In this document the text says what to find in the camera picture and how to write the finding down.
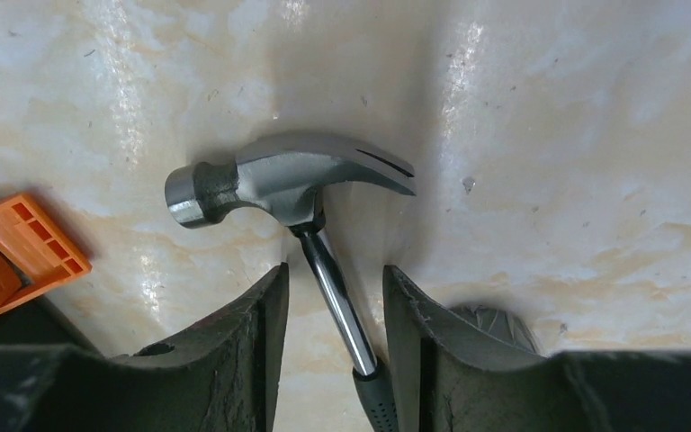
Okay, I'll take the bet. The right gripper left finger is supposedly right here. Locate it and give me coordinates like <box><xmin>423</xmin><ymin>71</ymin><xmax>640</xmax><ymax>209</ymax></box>
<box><xmin>0</xmin><ymin>264</ymin><xmax>289</xmax><ymax>431</ymax></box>

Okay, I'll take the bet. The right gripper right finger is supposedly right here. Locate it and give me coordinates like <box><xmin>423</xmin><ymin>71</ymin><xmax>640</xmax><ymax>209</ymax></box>
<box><xmin>382</xmin><ymin>265</ymin><xmax>691</xmax><ymax>431</ymax></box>

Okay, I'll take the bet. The black plastic tool case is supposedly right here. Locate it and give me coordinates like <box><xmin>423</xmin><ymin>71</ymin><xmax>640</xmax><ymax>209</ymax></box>
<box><xmin>0</xmin><ymin>193</ymin><xmax>99</xmax><ymax>354</ymax></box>

